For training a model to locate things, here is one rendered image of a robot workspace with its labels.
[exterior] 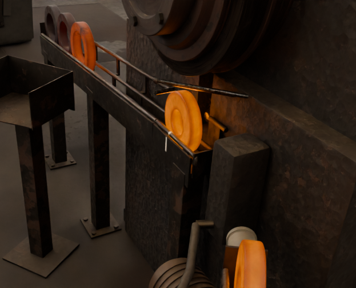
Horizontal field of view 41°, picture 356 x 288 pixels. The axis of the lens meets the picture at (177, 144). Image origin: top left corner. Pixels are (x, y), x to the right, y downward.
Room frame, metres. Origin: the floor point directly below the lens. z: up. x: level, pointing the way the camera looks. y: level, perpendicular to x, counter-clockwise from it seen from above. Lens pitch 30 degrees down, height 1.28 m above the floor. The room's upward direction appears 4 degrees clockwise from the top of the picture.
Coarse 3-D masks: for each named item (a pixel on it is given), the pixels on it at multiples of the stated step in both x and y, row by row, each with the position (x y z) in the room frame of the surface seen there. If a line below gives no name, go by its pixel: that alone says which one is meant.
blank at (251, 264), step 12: (252, 240) 0.60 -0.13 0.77; (240, 252) 0.60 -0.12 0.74; (252, 252) 0.55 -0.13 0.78; (264, 252) 0.55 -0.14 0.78; (240, 264) 0.57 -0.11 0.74; (252, 264) 0.53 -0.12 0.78; (264, 264) 0.53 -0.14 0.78; (240, 276) 0.58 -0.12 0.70; (252, 276) 0.51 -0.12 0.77; (264, 276) 0.51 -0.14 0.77
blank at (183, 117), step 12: (168, 96) 1.11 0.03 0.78; (180, 96) 1.05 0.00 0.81; (192, 96) 1.05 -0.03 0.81; (168, 108) 1.11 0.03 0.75; (180, 108) 1.05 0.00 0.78; (192, 108) 1.02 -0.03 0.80; (168, 120) 1.10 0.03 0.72; (180, 120) 1.10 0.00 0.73; (192, 120) 1.00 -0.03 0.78; (180, 132) 1.07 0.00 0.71; (192, 132) 0.99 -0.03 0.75; (192, 144) 1.00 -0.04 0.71
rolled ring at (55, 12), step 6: (48, 6) 1.99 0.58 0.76; (54, 6) 1.98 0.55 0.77; (48, 12) 2.00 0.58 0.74; (54, 12) 1.94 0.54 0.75; (60, 12) 1.95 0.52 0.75; (48, 18) 2.03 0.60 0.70; (54, 18) 1.92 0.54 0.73; (48, 24) 2.04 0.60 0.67; (54, 24) 1.93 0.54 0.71; (48, 30) 2.03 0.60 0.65; (54, 30) 2.04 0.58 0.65; (48, 36) 2.02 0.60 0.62; (54, 36) 2.02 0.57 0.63
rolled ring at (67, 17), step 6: (60, 18) 1.85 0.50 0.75; (66, 18) 1.79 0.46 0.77; (72, 18) 1.80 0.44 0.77; (60, 24) 1.86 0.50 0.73; (66, 24) 1.79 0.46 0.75; (72, 24) 1.78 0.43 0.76; (60, 30) 1.87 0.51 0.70; (66, 30) 1.89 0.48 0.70; (60, 36) 1.87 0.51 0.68; (66, 36) 1.89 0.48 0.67; (60, 42) 1.87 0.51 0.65; (66, 42) 1.87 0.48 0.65; (66, 48) 1.85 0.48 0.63; (72, 54) 1.75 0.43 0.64
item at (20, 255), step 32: (0, 64) 1.46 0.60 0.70; (32, 64) 1.45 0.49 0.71; (0, 96) 1.44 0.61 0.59; (32, 96) 1.22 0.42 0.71; (64, 96) 1.35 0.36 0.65; (32, 128) 1.21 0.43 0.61; (32, 160) 1.30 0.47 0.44; (32, 192) 1.31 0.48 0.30; (32, 224) 1.32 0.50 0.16; (32, 256) 1.31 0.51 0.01; (64, 256) 1.32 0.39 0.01
